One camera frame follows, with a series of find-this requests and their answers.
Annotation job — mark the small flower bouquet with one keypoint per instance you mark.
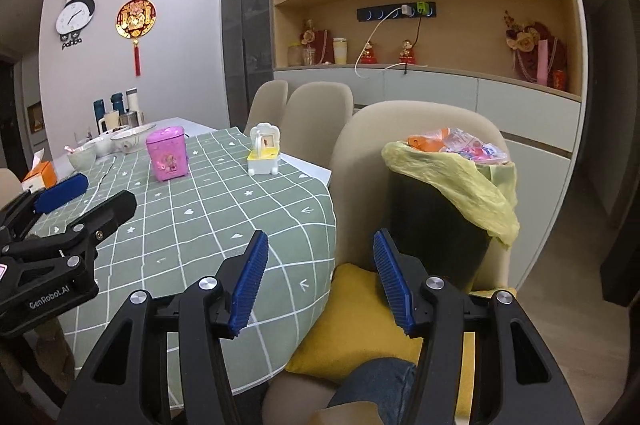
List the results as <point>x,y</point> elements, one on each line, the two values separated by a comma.
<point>315,40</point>

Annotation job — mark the orange white tissue box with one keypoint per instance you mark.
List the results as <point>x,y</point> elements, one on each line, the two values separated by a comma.
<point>40,177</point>

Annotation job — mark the green checked tablecloth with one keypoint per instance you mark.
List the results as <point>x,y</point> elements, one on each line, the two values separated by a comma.
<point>210,215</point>

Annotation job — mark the beige chair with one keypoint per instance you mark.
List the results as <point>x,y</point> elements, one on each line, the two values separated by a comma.
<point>265,105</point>
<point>360,165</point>
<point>317,120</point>

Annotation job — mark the orange wrapper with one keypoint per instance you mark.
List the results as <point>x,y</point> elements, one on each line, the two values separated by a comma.
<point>425,144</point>

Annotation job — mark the large white bowl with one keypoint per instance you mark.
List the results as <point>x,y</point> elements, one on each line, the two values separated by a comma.
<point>132,139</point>

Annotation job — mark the green plug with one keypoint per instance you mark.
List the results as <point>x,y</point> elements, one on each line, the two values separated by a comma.
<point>425,9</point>

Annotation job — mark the white charger plug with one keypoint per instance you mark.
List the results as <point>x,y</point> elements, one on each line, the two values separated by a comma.
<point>405,10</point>

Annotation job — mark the steel mug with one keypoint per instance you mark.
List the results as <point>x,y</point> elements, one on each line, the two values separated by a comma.
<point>131,120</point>

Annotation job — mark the white thermos bottle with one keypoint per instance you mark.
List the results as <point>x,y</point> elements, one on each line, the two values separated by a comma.
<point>132,100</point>

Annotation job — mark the large red flower bouquet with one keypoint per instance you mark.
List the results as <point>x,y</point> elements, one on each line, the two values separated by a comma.
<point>532,45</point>

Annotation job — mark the yellow seat cushion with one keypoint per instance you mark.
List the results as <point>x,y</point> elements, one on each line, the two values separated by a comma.
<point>350,330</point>

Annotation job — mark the red gold wall ornament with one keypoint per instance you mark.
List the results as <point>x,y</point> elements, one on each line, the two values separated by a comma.
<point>136,20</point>

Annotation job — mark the wooden wall shelf unit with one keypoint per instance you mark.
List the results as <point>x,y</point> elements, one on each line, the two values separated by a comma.
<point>470,35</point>

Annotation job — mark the panda wall clock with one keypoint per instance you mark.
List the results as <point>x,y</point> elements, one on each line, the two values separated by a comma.
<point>74,15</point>

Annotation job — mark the black trash bin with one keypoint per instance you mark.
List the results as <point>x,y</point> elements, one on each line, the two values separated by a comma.
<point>435,225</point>

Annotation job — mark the pink white candy wrapper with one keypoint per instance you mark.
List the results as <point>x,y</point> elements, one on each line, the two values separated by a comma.
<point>475,150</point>

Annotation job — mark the black power strip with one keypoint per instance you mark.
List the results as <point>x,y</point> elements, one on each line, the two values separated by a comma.
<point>380,12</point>

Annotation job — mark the white yellow toy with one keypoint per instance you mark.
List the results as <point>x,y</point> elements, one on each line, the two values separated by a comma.
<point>264,152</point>

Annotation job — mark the pink plastic toy box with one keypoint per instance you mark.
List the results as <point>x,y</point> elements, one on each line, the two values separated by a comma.
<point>167,155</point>

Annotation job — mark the red doll figurine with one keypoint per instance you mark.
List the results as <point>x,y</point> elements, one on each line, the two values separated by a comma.
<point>407,53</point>
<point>368,54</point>

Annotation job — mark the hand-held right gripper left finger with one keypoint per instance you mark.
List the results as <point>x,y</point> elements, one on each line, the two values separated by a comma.
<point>247,285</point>

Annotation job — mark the dark glass cabinet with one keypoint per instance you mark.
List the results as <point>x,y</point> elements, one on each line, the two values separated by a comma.
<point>247,30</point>

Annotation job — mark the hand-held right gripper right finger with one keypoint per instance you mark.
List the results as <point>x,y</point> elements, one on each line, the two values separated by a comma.
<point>395,285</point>

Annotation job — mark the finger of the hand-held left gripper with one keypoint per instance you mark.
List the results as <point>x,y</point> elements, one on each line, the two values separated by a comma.
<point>60,195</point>
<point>112,210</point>

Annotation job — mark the person's leg in jeans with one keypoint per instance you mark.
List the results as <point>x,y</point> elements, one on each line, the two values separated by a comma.
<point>375,385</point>

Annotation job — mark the cream tumbler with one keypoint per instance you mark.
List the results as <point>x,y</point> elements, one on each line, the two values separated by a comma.
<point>340,51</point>

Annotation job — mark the dark teal thermos bottle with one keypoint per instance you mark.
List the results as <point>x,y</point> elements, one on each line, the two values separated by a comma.
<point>117,102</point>

